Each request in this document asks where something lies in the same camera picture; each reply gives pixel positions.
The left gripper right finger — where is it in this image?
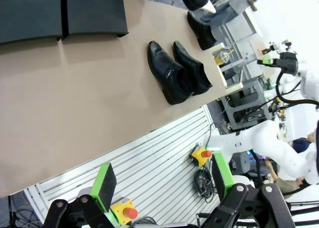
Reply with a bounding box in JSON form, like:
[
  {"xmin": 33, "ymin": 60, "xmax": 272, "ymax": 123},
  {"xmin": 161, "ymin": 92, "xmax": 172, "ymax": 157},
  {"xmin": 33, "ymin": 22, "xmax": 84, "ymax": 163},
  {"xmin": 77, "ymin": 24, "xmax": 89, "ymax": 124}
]
[{"xmin": 196, "ymin": 150, "xmax": 297, "ymax": 228}]

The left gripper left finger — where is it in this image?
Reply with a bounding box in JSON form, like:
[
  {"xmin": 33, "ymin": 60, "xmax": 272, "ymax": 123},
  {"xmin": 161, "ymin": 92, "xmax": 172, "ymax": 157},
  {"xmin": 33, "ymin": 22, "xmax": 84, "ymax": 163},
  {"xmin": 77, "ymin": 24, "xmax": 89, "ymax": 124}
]
[{"xmin": 43, "ymin": 162, "xmax": 117, "ymax": 228}]

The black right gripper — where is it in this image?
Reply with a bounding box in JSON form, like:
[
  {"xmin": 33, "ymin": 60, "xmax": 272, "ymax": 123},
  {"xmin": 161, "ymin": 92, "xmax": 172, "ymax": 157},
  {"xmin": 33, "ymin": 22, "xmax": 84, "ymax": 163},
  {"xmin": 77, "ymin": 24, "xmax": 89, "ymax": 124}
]
[{"xmin": 257, "ymin": 52, "xmax": 299, "ymax": 76}]

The black shoe with metal buckle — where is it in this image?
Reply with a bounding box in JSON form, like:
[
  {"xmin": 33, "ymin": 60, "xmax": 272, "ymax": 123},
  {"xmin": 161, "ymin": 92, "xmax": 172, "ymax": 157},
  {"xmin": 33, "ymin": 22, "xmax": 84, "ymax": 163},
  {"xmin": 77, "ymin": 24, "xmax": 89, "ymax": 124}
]
[{"xmin": 147, "ymin": 40, "xmax": 191, "ymax": 106}]

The black shoe stand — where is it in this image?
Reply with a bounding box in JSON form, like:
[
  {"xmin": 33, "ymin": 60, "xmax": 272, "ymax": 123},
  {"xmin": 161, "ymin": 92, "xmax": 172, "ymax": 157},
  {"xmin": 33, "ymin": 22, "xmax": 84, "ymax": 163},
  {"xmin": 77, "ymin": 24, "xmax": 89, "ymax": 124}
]
[
  {"xmin": 61, "ymin": 0, "xmax": 130, "ymax": 41},
  {"xmin": 0, "ymin": 0, "xmax": 63, "ymax": 46}
]

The yellow emergency stop button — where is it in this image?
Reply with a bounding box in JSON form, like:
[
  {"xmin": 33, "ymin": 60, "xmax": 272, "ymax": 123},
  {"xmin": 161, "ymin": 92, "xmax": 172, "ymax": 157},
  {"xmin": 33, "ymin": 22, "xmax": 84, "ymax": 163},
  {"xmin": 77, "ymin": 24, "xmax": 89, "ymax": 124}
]
[
  {"xmin": 190, "ymin": 145, "xmax": 213, "ymax": 167},
  {"xmin": 110, "ymin": 197, "xmax": 139, "ymax": 226}
]

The white slatted aluminium base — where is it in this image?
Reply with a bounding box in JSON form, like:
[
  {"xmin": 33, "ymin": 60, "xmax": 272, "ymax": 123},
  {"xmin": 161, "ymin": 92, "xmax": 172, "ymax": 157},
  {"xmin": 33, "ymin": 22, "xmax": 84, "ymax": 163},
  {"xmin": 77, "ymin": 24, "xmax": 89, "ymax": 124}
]
[{"xmin": 23, "ymin": 105, "xmax": 240, "ymax": 228}]

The seated person in khaki shirt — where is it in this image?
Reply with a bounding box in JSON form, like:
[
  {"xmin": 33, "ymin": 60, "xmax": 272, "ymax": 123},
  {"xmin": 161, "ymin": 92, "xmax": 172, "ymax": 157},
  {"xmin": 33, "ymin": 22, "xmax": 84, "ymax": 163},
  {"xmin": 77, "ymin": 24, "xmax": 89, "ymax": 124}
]
[{"xmin": 265, "ymin": 160, "xmax": 310, "ymax": 201}]

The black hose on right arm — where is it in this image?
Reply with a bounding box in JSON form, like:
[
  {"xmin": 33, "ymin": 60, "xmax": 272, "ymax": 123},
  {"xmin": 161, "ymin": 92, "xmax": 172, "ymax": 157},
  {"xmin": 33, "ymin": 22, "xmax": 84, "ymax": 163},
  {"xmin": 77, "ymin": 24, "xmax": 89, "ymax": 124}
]
[{"xmin": 275, "ymin": 70, "xmax": 319, "ymax": 107}]

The black cable bundle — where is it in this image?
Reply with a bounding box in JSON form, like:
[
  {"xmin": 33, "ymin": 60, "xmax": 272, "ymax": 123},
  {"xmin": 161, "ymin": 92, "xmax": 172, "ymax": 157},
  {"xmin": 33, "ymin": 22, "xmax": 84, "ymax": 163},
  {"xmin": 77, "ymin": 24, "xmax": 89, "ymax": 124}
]
[{"xmin": 193, "ymin": 167, "xmax": 215, "ymax": 204}]

